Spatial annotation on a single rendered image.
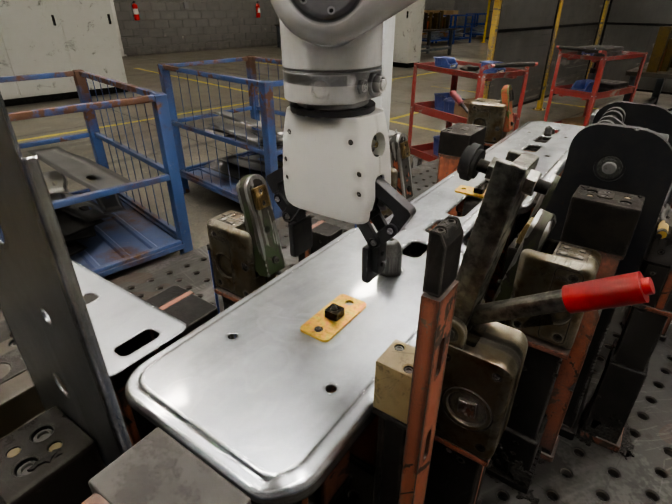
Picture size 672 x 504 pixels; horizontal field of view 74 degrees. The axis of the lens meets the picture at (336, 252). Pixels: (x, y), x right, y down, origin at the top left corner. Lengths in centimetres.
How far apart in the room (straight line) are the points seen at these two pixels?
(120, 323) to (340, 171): 31
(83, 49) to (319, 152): 821
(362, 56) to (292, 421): 30
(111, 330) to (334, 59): 37
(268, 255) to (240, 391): 23
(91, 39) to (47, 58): 72
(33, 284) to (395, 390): 25
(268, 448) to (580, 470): 55
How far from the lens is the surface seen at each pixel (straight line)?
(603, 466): 85
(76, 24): 855
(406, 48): 1139
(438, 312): 28
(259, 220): 60
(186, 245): 258
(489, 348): 42
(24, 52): 835
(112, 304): 60
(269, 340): 49
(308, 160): 42
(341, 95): 37
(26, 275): 27
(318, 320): 51
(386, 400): 39
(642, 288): 37
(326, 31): 30
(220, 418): 42
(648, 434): 94
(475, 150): 35
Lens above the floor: 131
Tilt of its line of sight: 29 degrees down
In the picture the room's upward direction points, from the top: straight up
